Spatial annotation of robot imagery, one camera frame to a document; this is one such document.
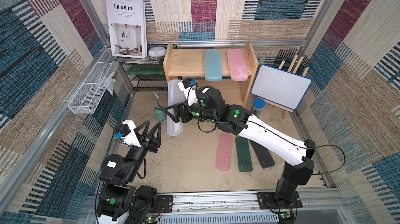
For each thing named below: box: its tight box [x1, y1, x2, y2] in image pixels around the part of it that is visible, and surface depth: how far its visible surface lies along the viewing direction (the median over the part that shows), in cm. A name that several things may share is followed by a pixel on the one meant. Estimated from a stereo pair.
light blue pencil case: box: [204, 48, 223, 82], surface depth 73 cm
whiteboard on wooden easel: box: [251, 54, 312, 119], surface depth 96 cm
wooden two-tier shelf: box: [163, 41, 259, 108], surface depth 75 cm
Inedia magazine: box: [105, 0, 148, 59], surface depth 79 cm
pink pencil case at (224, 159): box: [216, 132, 233, 172], surface depth 93 cm
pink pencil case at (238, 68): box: [227, 48, 249, 82], surface depth 70 cm
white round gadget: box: [147, 46, 167, 58], surface depth 88 cm
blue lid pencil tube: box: [250, 97, 267, 117], surface depth 89 cm
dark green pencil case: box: [235, 135, 253, 173], surface depth 88 cm
